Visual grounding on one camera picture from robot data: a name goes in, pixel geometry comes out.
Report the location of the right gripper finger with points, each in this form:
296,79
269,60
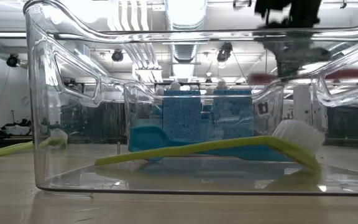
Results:
291,70

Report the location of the green dish brush white bristles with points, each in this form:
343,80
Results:
8,151
300,133

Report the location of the blue sponge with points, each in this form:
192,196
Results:
182,115
233,115

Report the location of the blue plastic scoop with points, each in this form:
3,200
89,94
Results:
145,138

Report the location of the clear plastic bin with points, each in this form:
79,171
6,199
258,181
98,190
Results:
269,105
89,179

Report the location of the black ceiling lamp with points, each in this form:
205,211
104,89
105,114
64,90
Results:
224,51
12,60
117,55

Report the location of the silver ventilation duct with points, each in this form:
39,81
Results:
185,18

